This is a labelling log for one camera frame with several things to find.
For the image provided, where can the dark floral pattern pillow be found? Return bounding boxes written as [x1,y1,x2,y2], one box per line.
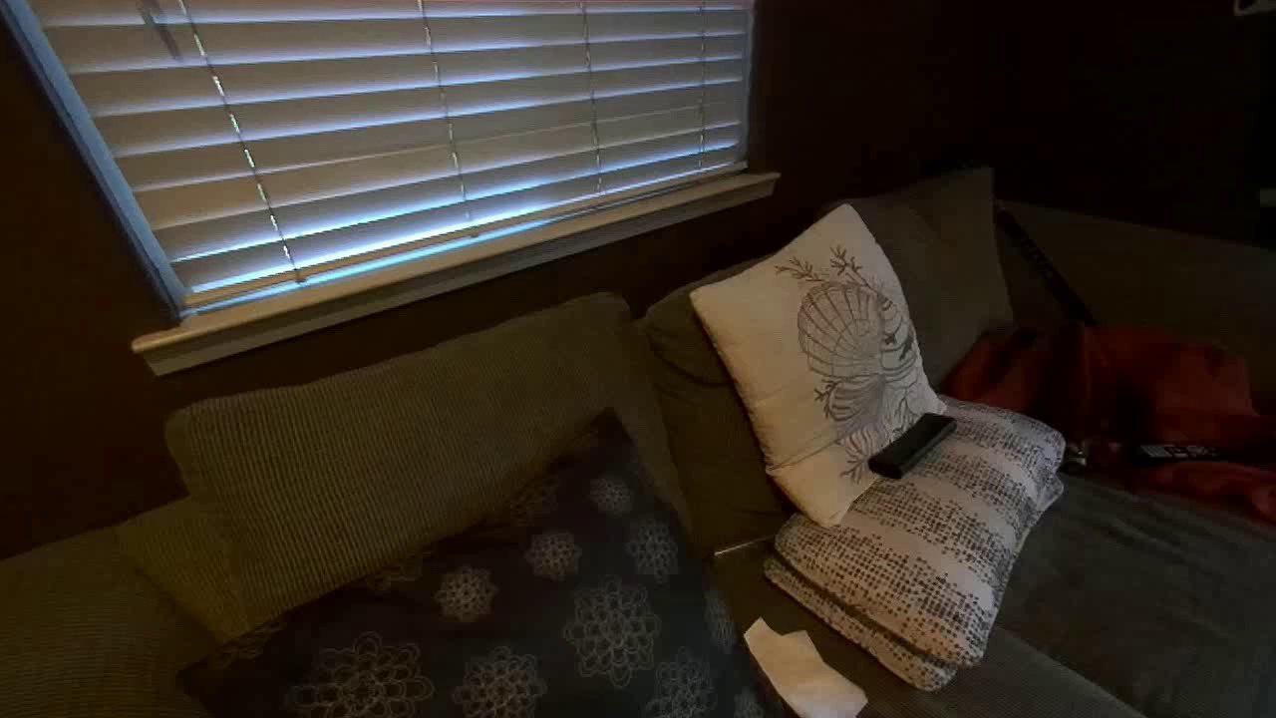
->
[178,413,764,718]

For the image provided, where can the black remote control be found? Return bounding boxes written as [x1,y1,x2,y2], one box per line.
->
[871,413,953,479]

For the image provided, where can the olive sofa back cushion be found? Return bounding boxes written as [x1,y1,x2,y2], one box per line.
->
[144,296,682,638]

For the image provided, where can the red blanket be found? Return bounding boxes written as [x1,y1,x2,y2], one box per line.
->
[940,325,1276,523]

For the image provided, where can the grey corner back cushion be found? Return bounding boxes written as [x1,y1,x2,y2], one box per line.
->
[639,166,1013,550]

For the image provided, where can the white window blinds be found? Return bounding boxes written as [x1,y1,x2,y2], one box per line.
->
[3,0,754,313]

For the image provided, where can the white shell print pillow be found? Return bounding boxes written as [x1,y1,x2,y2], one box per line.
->
[691,202,946,525]

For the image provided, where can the wooden window sill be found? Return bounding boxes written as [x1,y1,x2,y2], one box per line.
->
[130,171,778,374]

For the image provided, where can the white tissue paper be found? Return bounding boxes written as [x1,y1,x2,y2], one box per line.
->
[746,619,871,718]

